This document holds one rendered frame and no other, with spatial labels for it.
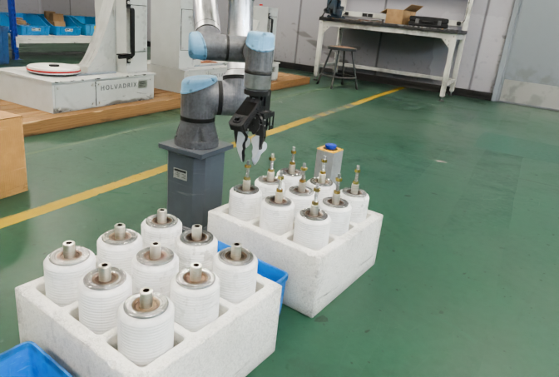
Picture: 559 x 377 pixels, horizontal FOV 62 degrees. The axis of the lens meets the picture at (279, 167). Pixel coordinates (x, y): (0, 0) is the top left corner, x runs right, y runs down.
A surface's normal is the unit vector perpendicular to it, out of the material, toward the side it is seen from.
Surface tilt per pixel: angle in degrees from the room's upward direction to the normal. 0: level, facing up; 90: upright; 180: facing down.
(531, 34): 90
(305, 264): 90
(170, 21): 90
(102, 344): 0
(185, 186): 90
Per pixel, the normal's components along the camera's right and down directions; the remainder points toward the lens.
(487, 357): 0.09, -0.94
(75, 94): 0.87, 0.23
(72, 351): -0.58, 0.21
